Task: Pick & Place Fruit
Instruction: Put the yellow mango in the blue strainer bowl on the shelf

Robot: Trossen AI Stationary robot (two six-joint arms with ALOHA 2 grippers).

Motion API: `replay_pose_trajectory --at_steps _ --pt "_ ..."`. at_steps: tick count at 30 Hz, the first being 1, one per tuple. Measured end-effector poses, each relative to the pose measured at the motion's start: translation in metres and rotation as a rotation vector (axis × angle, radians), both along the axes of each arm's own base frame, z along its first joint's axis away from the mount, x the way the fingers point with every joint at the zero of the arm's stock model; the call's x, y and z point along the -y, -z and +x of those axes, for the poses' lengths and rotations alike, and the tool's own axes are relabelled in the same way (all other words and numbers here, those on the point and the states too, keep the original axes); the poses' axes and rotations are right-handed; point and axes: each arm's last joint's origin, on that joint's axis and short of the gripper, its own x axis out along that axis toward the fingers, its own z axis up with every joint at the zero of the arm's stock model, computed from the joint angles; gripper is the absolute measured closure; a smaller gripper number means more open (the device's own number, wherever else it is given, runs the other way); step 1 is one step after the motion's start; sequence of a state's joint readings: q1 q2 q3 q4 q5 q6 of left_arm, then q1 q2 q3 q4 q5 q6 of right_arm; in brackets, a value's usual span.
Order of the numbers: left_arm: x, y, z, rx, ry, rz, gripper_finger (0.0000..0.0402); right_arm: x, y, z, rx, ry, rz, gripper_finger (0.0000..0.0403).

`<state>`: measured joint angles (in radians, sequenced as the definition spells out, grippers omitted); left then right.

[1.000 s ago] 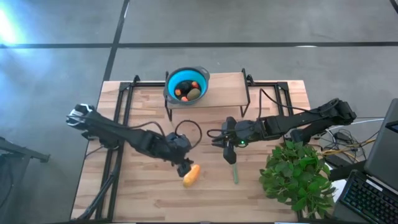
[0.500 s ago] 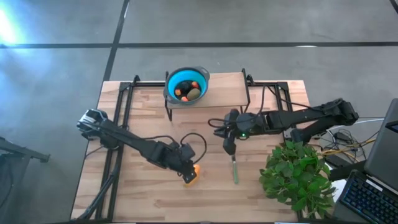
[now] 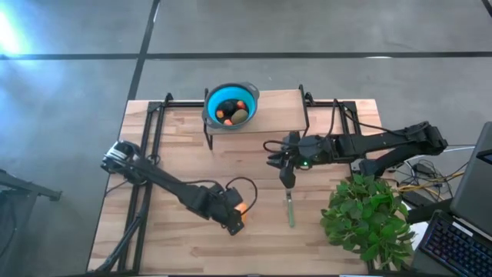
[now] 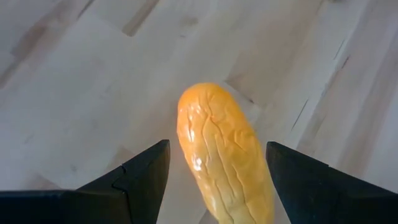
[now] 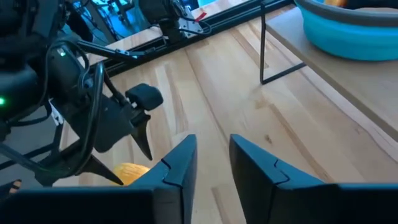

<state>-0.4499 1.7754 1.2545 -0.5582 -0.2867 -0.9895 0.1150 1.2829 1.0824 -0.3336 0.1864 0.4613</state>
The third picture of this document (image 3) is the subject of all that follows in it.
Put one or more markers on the black table frame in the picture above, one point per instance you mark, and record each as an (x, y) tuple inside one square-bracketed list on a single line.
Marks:
[(141, 238)]

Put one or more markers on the small red fruit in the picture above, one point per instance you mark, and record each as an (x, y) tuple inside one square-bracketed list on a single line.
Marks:
[(241, 104)]

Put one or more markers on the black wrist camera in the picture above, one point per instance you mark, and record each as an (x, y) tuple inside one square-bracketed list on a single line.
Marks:
[(235, 227), (287, 177)]

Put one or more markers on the black tripod stand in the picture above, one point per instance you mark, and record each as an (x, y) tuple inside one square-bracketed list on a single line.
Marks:
[(27, 186)]

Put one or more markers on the green leafy plant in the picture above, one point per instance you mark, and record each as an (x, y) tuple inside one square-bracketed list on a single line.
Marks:
[(365, 219)]

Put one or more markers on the black power adapter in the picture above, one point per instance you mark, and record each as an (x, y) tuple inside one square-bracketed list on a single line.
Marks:
[(423, 168)]

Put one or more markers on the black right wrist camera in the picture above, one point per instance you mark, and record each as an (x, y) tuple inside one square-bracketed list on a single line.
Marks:
[(287, 177)]

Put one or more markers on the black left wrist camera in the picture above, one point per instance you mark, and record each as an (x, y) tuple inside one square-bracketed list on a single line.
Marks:
[(235, 227)]

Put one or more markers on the small red strawberry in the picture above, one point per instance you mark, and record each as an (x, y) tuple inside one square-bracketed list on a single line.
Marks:
[(228, 122)]

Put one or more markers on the black rectangular box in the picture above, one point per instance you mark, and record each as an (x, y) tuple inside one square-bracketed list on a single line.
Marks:
[(430, 211)]

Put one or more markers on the yellow mango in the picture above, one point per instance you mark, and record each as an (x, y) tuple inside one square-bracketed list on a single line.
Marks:
[(242, 211)]

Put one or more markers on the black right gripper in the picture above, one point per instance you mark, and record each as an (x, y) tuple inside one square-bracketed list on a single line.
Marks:
[(311, 152)]

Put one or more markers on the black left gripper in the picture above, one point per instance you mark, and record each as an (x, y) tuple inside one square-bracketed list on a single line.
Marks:
[(221, 204)]

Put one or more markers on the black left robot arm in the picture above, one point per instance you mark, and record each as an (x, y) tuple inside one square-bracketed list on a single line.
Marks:
[(169, 184)]

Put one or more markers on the blue bowl with grey rim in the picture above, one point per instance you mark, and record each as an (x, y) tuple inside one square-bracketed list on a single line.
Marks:
[(219, 96)]

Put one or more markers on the wooden shelf with black legs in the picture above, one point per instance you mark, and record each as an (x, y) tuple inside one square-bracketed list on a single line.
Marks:
[(276, 111)]

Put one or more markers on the grey laptop with lit keyboard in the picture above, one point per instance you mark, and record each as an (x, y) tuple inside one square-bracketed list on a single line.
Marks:
[(473, 184)]

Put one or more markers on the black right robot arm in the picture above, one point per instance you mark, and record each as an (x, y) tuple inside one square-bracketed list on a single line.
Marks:
[(384, 142)]

